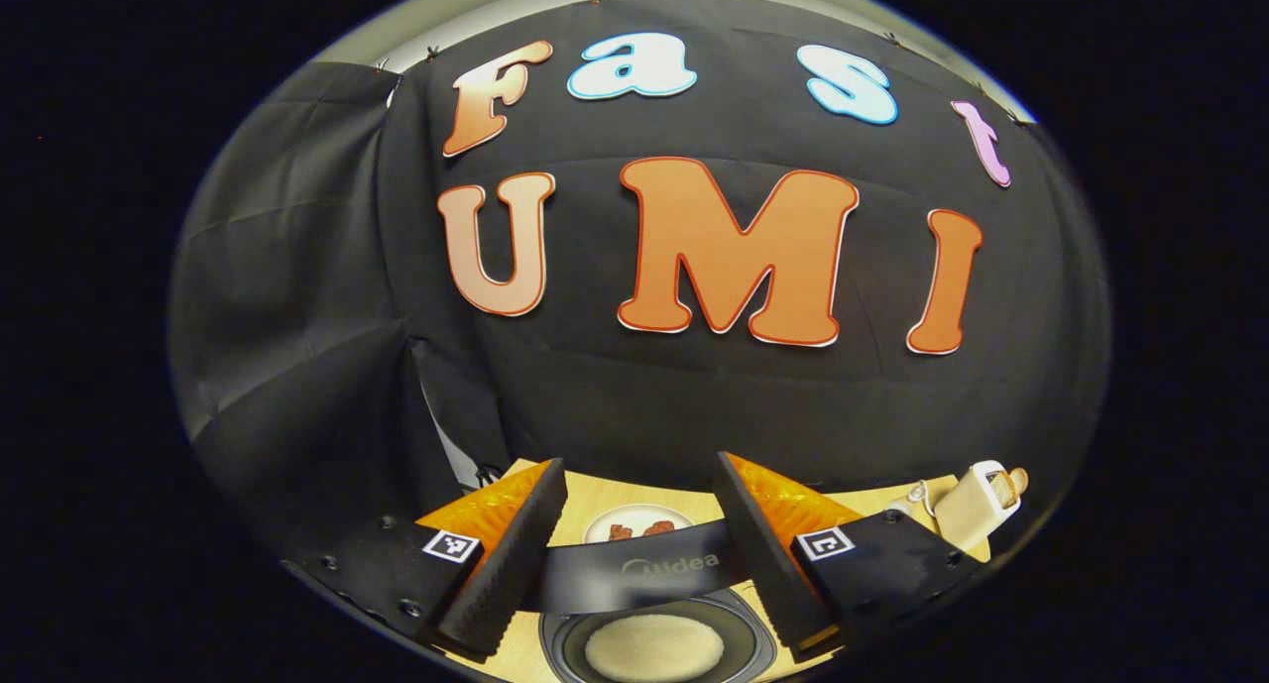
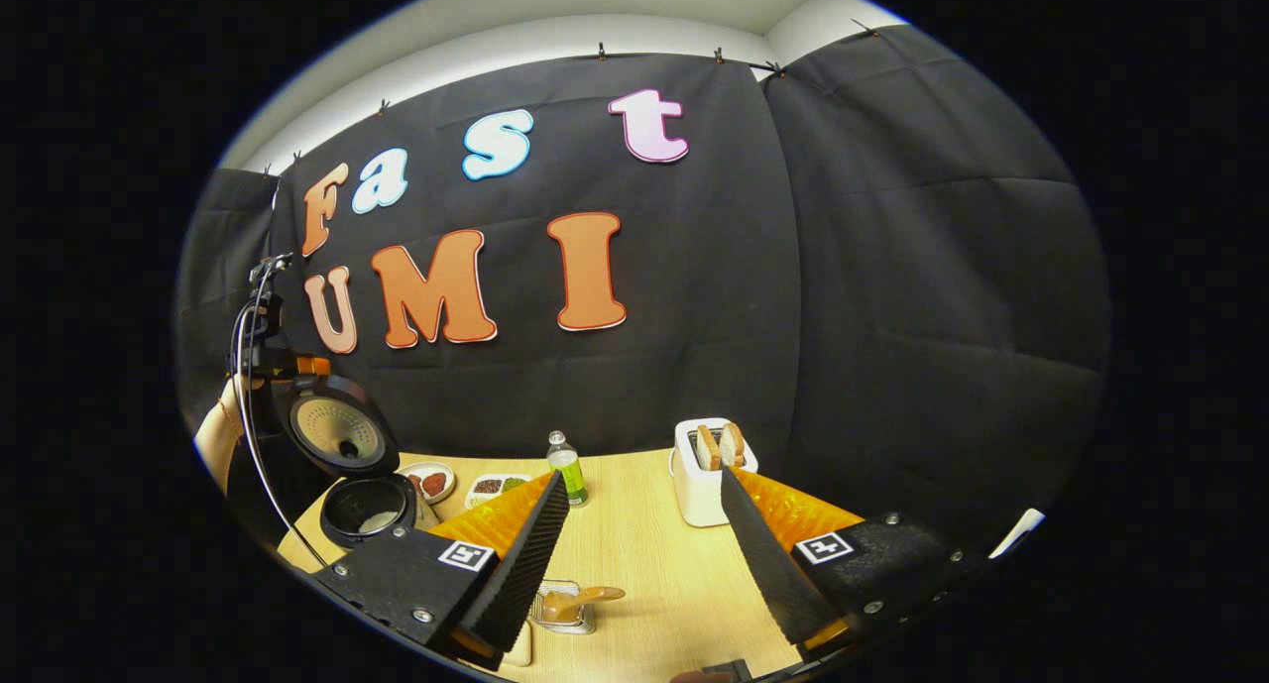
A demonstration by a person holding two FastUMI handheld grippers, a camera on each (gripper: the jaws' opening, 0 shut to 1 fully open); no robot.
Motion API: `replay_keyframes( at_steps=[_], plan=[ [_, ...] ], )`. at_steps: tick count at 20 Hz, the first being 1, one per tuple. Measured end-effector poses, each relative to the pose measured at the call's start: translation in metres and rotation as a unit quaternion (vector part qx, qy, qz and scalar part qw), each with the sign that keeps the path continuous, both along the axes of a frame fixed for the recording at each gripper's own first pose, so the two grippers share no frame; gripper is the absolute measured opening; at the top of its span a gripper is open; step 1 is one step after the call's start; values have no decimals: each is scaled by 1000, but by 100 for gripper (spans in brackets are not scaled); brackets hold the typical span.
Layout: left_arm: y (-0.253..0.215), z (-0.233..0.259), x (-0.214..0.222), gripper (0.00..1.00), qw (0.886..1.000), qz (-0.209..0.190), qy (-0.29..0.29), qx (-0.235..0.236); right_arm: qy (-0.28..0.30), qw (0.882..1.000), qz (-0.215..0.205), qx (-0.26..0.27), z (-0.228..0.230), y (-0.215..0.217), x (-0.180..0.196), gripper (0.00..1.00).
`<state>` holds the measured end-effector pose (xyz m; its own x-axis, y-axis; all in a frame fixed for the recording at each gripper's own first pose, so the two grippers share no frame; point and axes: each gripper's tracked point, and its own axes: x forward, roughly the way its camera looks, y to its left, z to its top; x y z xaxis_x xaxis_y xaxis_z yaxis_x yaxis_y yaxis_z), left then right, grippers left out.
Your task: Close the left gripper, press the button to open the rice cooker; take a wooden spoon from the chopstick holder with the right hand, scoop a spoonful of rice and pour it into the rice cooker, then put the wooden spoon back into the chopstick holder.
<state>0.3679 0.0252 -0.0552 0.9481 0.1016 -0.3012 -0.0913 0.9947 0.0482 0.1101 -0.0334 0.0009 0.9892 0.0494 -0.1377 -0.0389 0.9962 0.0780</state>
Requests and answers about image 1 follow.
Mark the black rice cooker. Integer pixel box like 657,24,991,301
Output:
538,519,781,683

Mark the white toaster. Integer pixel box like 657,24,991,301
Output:
932,460,1030,553

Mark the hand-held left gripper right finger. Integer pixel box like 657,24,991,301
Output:
712,451,992,664

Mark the small round plate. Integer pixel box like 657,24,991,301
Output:
583,505,695,545

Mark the white rice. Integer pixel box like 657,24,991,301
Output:
585,614,727,683

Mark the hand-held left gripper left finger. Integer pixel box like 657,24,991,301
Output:
283,457,571,662

